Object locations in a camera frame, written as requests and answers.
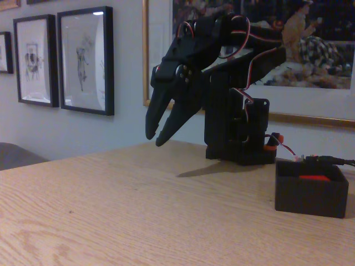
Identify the red cube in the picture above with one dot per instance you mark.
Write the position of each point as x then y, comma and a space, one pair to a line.
314, 177

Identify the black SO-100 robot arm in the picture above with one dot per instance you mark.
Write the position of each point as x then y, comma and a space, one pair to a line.
222, 124

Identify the black box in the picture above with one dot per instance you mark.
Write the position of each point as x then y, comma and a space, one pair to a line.
310, 199

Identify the black framed figure drawing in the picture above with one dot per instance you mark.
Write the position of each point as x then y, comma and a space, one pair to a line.
83, 55

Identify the black orange table clamp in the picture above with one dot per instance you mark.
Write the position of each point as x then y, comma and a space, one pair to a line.
270, 147

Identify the black framed dog drawing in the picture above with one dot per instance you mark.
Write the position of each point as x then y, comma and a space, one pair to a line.
33, 55

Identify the controller board with connectors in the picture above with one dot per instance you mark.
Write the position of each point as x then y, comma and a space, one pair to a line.
310, 158

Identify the large gold framed painting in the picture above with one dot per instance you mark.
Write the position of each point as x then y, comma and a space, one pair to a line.
319, 55

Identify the small black framed picture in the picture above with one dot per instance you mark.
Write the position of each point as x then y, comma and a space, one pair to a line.
4, 52

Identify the dark picture frame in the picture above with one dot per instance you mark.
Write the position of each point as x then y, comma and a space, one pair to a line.
36, 1

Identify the gold picture frame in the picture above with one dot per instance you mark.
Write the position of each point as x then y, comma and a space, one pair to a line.
8, 3

